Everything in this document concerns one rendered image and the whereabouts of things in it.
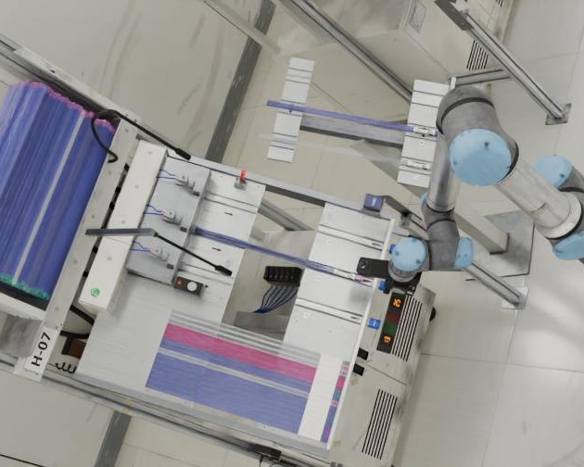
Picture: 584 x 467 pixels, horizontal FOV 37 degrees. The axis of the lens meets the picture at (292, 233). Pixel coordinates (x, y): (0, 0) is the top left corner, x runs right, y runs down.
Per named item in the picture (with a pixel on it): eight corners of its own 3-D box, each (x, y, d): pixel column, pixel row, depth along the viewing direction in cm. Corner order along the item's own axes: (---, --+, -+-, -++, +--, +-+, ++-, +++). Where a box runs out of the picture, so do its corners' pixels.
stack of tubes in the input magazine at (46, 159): (118, 126, 237) (33, 75, 221) (48, 301, 223) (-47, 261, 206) (94, 131, 247) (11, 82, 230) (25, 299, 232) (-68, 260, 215)
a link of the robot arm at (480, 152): (597, 201, 212) (476, 87, 178) (615, 250, 203) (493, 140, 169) (552, 224, 218) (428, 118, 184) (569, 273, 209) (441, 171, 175)
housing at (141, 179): (173, 165, 259) (167, 146, 245) (116, 321, 245) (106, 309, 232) (147, 157, 260) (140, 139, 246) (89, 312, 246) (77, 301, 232)
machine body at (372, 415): (446, 299, 315) (337, 229, 276) (397, 492, 295) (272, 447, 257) (319, 292, 362) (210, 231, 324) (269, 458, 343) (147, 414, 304)
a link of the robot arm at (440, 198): (435, 62, 186) (410, 207, 225) (444, 98, 180) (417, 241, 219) (488, 59, 187) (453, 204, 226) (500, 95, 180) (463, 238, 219)
